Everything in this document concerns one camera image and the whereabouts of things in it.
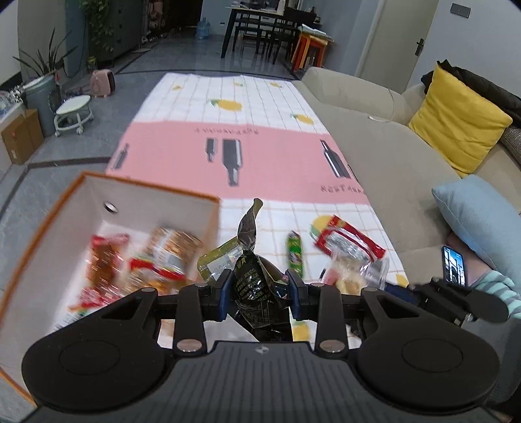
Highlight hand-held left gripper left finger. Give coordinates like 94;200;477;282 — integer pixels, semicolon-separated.
98;268;237;355

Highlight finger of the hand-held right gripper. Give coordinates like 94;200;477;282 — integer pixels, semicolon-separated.
384;284;414;302

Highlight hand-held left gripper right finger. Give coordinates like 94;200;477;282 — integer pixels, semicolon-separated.
284;268;425;355

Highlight dark twisted snack packet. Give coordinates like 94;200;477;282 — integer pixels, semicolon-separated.
231;198;294;343

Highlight clear packet of pale snacks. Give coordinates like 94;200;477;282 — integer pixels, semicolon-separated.
323;249;392;296

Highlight white box with orange rim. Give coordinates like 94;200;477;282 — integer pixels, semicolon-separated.
0;171;223;408

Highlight black smartphone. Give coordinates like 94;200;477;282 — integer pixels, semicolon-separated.
441;244;470;288

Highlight yellow-green snack packet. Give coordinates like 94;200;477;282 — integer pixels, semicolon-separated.
196;237;246;284

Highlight green snack packet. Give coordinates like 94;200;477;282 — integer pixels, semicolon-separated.
285;230;306;278

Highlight red striped snack packet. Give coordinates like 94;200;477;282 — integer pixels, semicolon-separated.
127;255;187;294

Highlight red packet with white label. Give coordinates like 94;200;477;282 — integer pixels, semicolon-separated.
313;215;387;264

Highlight light blue pillow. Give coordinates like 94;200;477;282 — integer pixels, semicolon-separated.
431;175;521;282

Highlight red-brown snack packet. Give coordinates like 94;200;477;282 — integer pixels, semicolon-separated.
89;233;132;294

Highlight beige sofa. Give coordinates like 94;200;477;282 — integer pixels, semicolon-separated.
293;65;521;285

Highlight pink and white picnic mat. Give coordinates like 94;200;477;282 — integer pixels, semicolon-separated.
53;72;413;355

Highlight grey patterned cushion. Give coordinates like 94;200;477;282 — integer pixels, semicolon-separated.
499;124;521;156

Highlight yellow pillow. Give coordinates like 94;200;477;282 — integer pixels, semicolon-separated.
408;61;514;179

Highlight dark jacket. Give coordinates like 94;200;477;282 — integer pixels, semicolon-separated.
421;59;521;119

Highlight white round stool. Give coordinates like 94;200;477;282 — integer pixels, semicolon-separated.
53;94;95;137

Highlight pink heater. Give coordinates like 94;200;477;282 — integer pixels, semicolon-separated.
90;69;117;99

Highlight orange stool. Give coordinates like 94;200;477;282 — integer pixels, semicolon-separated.
290;32;330;73

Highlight cardboard box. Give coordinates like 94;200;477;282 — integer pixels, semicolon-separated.
0;109;45;165

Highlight white door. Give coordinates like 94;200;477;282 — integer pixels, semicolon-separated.
358;0;437;76

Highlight black dining chair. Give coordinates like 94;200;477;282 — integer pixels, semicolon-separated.
233;14;266;52
264;7;303;64

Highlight grey trash bin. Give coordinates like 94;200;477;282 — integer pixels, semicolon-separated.
22;75;58;138

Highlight dark dining table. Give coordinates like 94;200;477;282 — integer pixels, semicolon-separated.
221;5;319;60

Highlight grey cabinet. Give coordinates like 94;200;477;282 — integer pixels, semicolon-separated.
108;0;144;55

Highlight potted plant with long leaves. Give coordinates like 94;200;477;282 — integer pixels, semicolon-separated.
13;28;79;84

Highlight climbing leafy plant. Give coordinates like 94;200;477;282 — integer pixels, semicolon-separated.
78;0;117;70

